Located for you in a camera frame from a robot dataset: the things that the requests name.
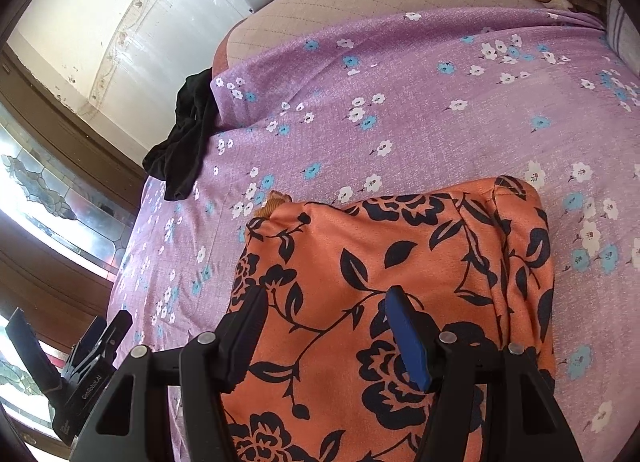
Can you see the orange black floral garment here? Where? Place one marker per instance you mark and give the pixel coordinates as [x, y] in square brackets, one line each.
[350, 242]

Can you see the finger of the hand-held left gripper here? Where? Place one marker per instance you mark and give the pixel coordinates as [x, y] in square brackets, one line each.
[30, 347]
[107, 334]

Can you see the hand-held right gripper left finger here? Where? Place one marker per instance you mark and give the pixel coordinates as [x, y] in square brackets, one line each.
[247, 337]

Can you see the purple floral bedsheet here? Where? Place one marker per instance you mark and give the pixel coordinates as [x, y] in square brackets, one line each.
[425, 117]

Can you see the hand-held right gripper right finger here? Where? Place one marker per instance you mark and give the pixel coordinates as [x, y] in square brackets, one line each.
[410, 337]

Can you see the black cloth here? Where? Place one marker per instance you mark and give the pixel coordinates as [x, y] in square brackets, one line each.
[187, 152]

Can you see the striped pillow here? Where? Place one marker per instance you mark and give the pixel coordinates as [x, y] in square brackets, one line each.
[625, 32]

